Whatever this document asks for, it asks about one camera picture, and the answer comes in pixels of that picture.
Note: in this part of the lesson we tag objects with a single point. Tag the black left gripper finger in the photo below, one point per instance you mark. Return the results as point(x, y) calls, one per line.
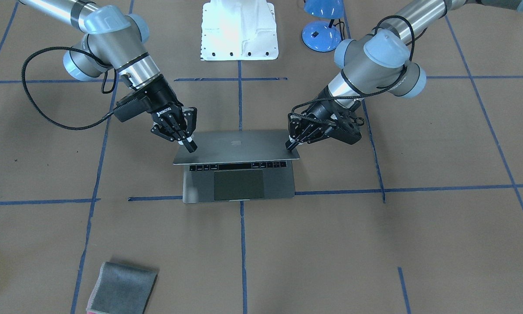
point(294, 118)
point(308, 133)

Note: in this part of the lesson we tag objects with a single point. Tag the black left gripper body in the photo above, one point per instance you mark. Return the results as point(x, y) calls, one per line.
point(320, 110)

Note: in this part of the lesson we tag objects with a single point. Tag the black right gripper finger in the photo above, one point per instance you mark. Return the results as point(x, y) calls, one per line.
point(164, 126)
point(186, 120)

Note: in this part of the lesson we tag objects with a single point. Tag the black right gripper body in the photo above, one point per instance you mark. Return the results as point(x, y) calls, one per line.
point(161, 101)

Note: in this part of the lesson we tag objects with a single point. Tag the grey laptop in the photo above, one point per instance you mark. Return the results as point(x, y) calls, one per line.
point(237, 166)

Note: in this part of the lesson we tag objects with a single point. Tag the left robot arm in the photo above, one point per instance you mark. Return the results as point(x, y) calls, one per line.
point(379, 62)

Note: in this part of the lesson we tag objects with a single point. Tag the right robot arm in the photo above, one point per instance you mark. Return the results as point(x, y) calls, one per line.
point(115, 41)

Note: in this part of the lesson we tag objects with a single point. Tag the blue desk lamp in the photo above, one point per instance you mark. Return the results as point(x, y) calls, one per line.
point(322, 35)

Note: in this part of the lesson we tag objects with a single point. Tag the grey folded cloth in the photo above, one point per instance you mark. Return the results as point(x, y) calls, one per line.
point(121, 289)

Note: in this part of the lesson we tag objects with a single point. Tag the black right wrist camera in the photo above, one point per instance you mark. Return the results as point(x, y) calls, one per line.
point(132, 105)

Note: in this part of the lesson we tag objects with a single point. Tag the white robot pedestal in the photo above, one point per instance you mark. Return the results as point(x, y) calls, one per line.
point(238, 30)

